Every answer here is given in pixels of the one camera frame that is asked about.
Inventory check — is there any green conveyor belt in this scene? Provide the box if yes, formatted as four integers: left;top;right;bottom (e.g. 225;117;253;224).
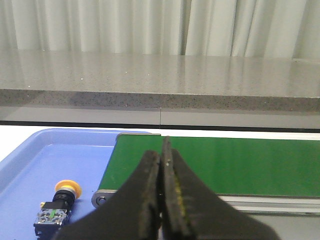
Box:
98;134;320;197

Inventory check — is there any white pleated curtain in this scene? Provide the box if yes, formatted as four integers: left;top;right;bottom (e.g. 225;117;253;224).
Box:
0;0;320;59

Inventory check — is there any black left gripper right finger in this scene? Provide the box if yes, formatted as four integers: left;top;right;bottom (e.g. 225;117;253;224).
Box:
160;137;279;240

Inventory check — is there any aluminium conveyor frame rail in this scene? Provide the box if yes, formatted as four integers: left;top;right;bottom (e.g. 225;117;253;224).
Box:
91;133;320;216

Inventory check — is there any grey stone counter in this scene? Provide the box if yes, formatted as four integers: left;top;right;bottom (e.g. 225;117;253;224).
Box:
0;49;320;130

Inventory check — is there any blue plastic tray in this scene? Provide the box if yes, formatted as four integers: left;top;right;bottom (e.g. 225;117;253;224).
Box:
0;128;148;240

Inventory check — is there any yellow mushroom push button switch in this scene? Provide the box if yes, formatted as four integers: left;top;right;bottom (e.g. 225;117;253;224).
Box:
33;179;82;240

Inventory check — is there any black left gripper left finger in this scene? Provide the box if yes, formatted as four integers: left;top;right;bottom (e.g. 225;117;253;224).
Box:
54;150;160;240

